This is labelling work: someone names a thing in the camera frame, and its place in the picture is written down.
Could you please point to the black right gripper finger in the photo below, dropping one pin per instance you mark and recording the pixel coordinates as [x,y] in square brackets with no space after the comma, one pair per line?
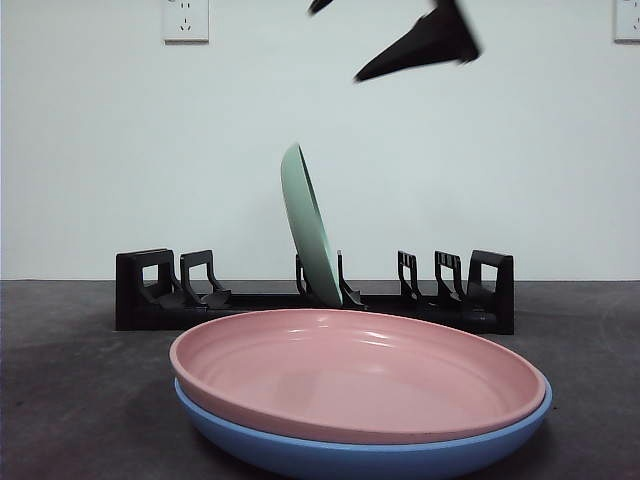
[321,4]
[430,40]

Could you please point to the green round plate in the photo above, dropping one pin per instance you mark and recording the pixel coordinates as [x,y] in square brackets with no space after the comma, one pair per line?
[305,220]

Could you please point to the pink round plate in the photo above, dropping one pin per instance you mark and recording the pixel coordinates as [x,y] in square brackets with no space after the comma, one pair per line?
[350,370]

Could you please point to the blue round plate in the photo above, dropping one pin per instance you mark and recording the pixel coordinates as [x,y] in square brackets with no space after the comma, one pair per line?
[300,460]

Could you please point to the black plastic plate rack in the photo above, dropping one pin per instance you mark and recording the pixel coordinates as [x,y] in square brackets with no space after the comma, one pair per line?
[127,300]

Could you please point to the white wall socket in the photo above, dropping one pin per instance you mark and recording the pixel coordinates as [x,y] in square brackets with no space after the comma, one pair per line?
[185,25]
[629,22]

